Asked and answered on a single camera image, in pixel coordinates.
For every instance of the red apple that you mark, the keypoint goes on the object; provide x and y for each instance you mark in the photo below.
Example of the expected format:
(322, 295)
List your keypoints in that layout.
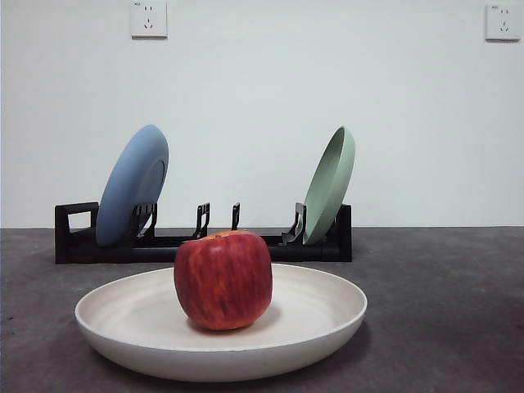
(223, 282)

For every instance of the cream yellow plate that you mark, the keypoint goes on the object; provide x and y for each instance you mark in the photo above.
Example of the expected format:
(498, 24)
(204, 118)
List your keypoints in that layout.
(123, 327)

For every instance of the green plate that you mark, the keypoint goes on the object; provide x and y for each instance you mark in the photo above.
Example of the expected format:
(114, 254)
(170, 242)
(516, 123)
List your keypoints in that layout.
(327, 196)

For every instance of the blue plate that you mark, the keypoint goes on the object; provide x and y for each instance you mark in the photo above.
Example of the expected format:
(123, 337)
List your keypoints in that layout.
(127, 184)

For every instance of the black plastic plate rack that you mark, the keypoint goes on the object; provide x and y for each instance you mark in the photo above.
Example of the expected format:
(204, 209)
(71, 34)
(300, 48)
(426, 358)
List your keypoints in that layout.
(82, 250)

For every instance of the white wall socket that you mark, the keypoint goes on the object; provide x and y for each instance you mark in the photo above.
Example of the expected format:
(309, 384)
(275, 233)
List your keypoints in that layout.
(149, 20)
(502, 22)

